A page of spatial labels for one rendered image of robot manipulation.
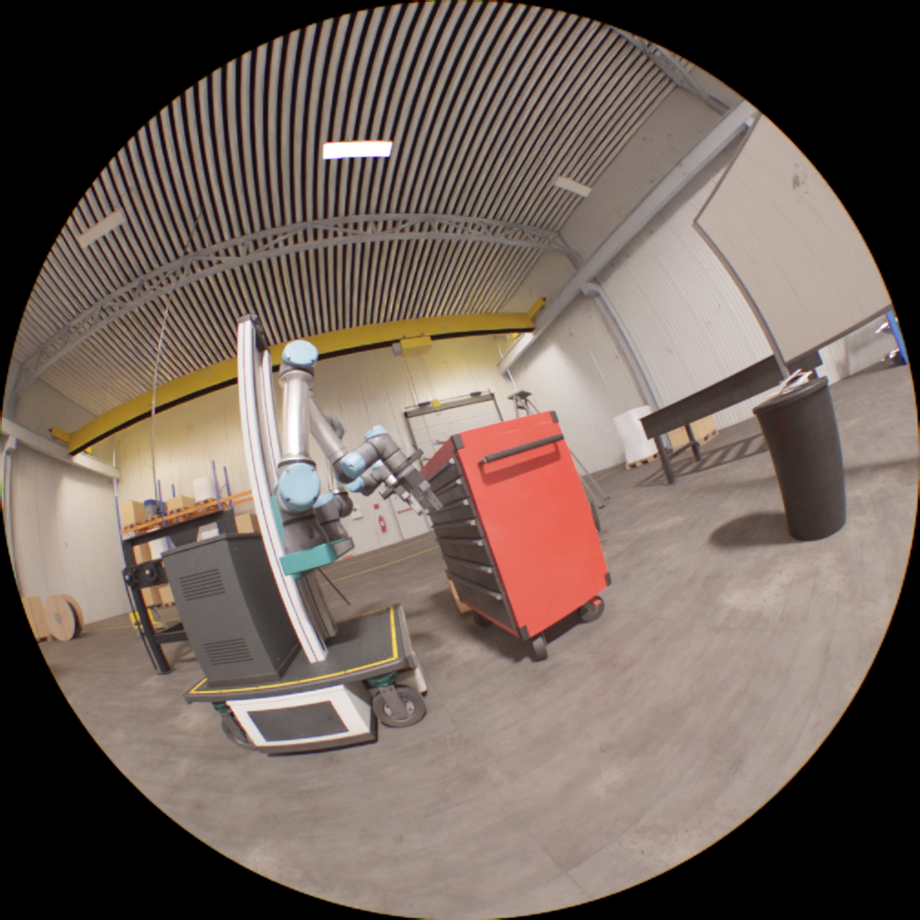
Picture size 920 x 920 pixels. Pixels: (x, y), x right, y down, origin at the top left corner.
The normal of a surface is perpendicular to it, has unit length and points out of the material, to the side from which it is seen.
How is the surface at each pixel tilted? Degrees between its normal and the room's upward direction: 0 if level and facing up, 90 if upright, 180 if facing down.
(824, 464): 94
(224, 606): 90
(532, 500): 90
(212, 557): 90
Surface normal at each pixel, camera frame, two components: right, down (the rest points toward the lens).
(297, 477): 0.61, -0.18
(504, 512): 0.30, -0.23
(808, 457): -0.84, 0.29
